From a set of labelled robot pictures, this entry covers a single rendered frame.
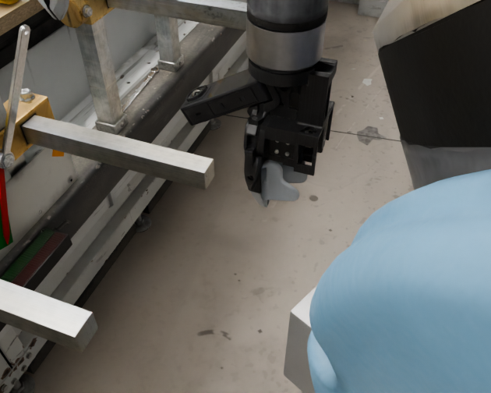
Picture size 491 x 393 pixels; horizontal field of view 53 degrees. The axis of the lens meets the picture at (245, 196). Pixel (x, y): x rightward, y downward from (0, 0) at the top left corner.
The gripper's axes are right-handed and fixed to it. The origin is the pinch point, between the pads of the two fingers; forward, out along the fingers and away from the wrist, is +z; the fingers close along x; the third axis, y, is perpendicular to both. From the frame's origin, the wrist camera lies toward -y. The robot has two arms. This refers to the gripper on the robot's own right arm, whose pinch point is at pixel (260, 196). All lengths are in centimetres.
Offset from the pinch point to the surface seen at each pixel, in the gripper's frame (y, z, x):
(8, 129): -32.3, -6.4, -5.9
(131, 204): -59, 66, 47
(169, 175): -12.1, -1.1, -1.7
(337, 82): -19, 83, 170
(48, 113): -35.1, -1.8, 3.9
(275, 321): -6, 83, 33
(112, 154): -20.5, -2.4, -1.7
